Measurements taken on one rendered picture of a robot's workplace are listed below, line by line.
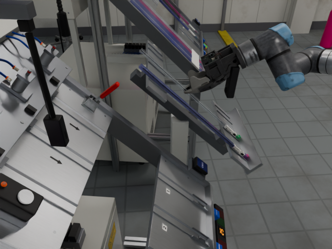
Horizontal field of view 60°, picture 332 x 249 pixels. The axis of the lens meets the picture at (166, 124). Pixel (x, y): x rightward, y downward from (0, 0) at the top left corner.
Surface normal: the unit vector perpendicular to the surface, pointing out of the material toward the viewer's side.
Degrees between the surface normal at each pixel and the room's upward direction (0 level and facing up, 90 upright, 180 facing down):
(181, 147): 90
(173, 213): 43
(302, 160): 0
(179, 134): 90
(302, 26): 90
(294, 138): 0
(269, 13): 90
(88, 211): 0
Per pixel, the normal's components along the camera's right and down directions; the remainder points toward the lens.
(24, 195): 0.69, -0.55
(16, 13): -0.08, 0.59
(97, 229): 0.00, -0.81
